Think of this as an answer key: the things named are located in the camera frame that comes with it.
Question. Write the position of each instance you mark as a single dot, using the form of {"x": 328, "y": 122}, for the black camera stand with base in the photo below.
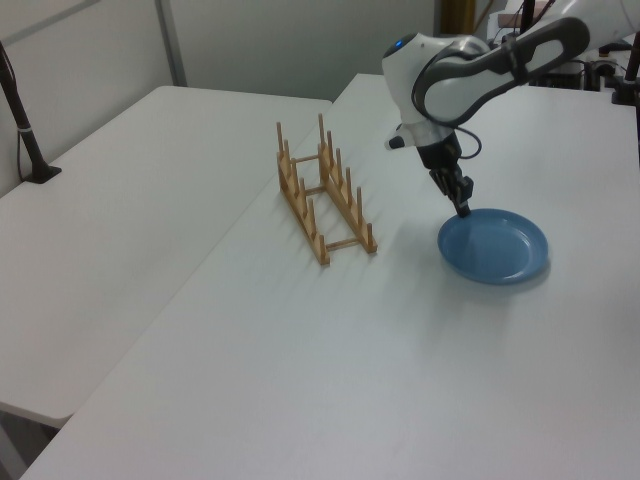
{"x": 22, "y": 120}

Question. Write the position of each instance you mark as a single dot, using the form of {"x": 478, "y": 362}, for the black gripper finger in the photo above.
{"x": 441, "y": 182}
{"x": 462, "y": 195}

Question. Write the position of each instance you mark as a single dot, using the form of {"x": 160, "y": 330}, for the black box device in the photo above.
{"x": 560, "y": 79}

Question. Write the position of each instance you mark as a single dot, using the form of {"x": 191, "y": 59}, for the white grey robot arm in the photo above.
{"x": 480, "y": 70}

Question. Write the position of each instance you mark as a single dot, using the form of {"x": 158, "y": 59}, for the blue round plate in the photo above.
{"x": 492, "y": 247}

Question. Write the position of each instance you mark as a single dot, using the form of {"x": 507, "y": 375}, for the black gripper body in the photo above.
{"x": 441, "y": 151}

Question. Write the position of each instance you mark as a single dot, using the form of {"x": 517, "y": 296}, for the wooden plate rack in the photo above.
{"x": 320, "y": 245}

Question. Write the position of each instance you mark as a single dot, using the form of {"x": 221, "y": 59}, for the dark camera stand with clamp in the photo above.
{"x": 629, "y": 75}

